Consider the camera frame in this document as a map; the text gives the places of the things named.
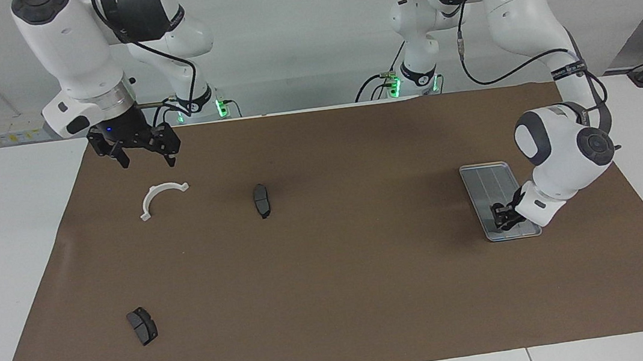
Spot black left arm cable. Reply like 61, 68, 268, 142
428, 0, 617, 156

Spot brown table mat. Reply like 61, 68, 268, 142
0, 70, 643, 361

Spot white wall socket box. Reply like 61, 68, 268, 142
0, 110, 61, 147

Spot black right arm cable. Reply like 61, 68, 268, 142
91, 0, 204, 132

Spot silver metal tray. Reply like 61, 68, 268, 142
458, 158, 544, 245

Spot grey brake pad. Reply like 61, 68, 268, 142
125, 306, 160, 348
252, 182, 273, 221

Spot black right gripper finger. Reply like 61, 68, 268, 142
158, 139, 180, 170
108, 139, 132, 171

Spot white curved plastic bracket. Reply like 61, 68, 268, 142
137, 181, 194, 222

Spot black base cable bundle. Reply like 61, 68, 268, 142
349, 41, 411, 104
149, 89, 244, 129

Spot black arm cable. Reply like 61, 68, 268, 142
91, 0, 204, 132
428, 0, 617, 156

